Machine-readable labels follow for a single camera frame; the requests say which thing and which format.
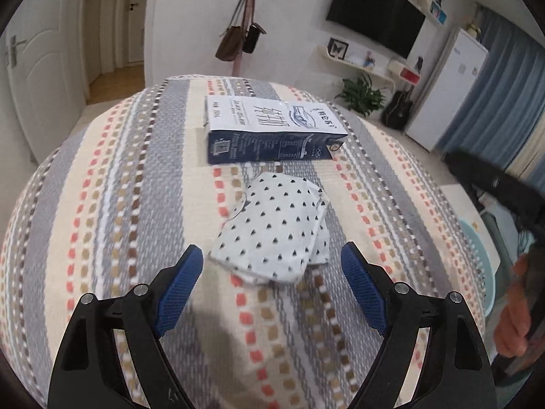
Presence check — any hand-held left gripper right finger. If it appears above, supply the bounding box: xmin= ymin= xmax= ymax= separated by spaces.
xmin=341 ymin=241 xmax=497 ymax=409

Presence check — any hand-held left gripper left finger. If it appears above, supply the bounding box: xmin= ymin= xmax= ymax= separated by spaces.
xmin=49 ymin=244 xmax=204 ymax=409

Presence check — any light blue plastic basket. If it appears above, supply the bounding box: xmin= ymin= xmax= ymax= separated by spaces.
xmin=459 ymin=217 xmax=497 ymax=318

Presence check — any white dotted face mask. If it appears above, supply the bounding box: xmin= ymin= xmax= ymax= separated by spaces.
xmin=206 ymin=171 xmax=331 ymax=285

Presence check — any blue white milk carton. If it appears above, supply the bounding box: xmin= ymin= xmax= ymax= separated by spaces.
xmin=203 ymin=95 xmax=347 ymax=165

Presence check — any person's right hand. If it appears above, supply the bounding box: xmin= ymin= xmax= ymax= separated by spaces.
xmin=496 ymin=256 xmax=534 ymax=358

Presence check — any cream curtain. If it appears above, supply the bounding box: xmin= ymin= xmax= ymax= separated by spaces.
xmin=507 ymin=130 xmax=545 ymax=182

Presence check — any striped woven tablecloth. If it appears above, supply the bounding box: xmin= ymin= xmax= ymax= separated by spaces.
xmin=0 ymin=76 xmax=495 ymax=409

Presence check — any blue curtain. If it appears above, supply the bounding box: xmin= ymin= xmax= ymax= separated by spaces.
xmin=436 ymin=3 xmax=545 ymax=172

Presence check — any white refrigerator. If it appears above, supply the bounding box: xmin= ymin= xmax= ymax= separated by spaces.
xmin=404 ymin=26 xmax=489 ymax=152

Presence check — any black acoustic guitar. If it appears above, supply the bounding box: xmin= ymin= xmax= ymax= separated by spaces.
xmin=381 ymin=57 xmax=425 ymax=132

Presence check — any pink white box shelf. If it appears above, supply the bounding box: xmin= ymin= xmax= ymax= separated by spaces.
xmin=387 ymin=60 xmax=422 ymax=86

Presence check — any potted green plant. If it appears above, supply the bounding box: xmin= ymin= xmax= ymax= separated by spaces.
xmin=334 ymin=74 xmax=386 ymax=117

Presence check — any small blue box shelf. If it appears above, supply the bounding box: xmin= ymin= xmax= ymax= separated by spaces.
xmin=428 ymin=0 xmax=448 ymax=25

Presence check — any framed butterfly picture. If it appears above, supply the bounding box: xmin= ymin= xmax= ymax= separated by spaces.
xmin=327 ymin=37 xmax=350 ymax=61

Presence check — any pink coat rack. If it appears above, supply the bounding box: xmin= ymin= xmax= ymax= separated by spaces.
xmin=231 ymin=0 xmax=267 ymax=76

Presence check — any brown hanging bag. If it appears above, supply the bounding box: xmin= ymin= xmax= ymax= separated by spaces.
xmin=215 ymin=0 xmax=244 ymax=63

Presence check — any white door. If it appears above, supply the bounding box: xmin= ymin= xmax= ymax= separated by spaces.
xmin=0 ymin=0 xmax=87 ymax=163

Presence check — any small black hanging bag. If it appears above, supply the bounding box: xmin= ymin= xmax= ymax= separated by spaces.
xmin=243 ymin=22 xmax=267 ymax=54

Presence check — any hallway door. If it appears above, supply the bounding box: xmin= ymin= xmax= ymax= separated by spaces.
xmin=123 ymin=0 xmax=148 ymax=67

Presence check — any low white wall shelf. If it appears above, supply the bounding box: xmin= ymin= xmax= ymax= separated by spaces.
xmin=316 ymin=45 xmax=395 ymax=82

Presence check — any black wall television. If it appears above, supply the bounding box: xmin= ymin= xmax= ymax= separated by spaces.
xmin=326 ymin=0 xmax=426 ymax=59

